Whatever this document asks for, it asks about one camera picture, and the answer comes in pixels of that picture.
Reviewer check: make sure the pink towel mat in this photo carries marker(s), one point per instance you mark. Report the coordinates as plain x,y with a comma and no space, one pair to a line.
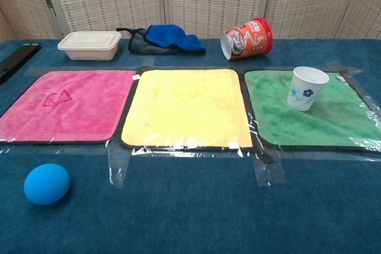
62,108

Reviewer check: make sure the white woven folding screen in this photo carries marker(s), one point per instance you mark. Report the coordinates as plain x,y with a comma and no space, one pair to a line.
190,1

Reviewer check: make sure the black flat bar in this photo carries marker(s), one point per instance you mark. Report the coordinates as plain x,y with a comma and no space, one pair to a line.
13,59

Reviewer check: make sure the blue foam ball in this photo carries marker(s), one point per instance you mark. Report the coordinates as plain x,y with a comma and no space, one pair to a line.
46,184

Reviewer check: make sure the blue and grey crumpled cloth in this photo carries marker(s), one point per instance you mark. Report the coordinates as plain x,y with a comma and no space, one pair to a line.
166,40

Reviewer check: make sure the beige lidded food container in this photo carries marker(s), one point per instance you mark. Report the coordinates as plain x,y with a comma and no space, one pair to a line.
89,46

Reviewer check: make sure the green towel mat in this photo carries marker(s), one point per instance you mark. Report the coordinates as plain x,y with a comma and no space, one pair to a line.
300,126

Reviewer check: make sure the red instant noodle cup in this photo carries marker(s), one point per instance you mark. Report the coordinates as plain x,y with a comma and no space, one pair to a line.
250,41

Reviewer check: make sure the white floral paper cup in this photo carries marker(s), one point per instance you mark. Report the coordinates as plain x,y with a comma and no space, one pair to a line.
305,90

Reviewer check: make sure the yellow towel mat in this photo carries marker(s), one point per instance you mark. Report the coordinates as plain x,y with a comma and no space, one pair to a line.
184,108

